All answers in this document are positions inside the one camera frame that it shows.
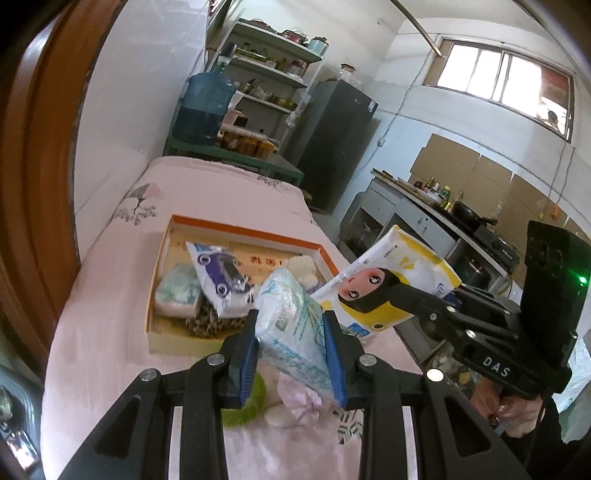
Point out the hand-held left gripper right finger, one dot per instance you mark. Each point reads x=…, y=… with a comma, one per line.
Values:
x=334, y=364

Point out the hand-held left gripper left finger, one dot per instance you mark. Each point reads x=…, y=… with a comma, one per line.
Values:
x=249, y=364

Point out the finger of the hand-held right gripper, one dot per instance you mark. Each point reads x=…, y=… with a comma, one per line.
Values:
x=415, y=295
x=455, y=297

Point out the yellow cartoon tissue pack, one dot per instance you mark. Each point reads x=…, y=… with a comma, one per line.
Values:
x=406, y=254

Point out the blue white tissue pack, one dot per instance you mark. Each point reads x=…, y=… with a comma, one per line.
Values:
x=291, y=323

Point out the orange-rimmed cardboard box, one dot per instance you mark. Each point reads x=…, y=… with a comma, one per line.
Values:
x=184, y=344

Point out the purple car print tissue pack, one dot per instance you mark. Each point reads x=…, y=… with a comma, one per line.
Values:
x=217, y=272

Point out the green floral tissue pack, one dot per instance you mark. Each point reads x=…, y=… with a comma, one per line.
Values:
x=178, y=288

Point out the person's right forearm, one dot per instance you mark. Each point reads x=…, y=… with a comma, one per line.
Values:
x=545, y=447

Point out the person's right hand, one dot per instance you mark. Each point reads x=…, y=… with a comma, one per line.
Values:
x=512, y=415

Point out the green fuzzy hair band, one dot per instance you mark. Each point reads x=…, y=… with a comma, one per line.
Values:
x=251, y=406

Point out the pink ruffled cloth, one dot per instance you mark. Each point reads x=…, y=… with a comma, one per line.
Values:
x=300, y=401

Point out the leopard print cloth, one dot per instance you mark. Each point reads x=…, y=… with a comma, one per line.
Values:
x=207, y=323

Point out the black gas stove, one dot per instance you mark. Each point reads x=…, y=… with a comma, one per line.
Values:
x=494, y=244

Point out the black white striped cloth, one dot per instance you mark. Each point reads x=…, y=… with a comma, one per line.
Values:
x=348, y=429

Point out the black wok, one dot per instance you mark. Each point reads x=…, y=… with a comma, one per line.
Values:
x=464, y=212

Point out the white kitchen counter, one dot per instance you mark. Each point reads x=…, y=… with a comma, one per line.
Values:
x=406, y=207

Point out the cream plush bear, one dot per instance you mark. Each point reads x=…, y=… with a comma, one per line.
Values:
x=302, y=270

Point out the group of condiment bottles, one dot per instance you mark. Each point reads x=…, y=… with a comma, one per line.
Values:
x=434, y=190

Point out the dark grey refrigerator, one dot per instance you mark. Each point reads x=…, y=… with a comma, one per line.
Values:
x=332, y=143

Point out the dark green table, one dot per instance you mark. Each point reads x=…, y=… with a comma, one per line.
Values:
x=258, y=161

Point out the barred window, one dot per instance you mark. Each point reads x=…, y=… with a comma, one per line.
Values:
x=498, y=78

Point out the amber food containers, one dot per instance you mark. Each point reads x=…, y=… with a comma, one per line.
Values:
x=249, y=142

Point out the grey round stool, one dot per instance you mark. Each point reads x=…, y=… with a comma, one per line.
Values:
x=18, y=401

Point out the black smartphone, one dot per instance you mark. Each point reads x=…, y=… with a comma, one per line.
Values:
x=23, y=447

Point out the blue water jug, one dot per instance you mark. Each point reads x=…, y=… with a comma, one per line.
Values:
x=203, y=106

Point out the light blue pot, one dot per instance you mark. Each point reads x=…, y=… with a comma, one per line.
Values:
x=317, y=46

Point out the metal ceiling rod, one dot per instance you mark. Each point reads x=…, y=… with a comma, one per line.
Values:
x=422, y=25

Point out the white metal shelf rack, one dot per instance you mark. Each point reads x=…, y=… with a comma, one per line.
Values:
x=272, y=53

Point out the red lidded pot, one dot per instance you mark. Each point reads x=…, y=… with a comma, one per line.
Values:
x=294, y=36

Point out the large cardboard wall panel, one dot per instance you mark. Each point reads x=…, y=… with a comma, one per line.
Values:
x=457, y=166

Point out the brown wooden frame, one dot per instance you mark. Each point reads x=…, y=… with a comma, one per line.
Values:
x=41, y=161

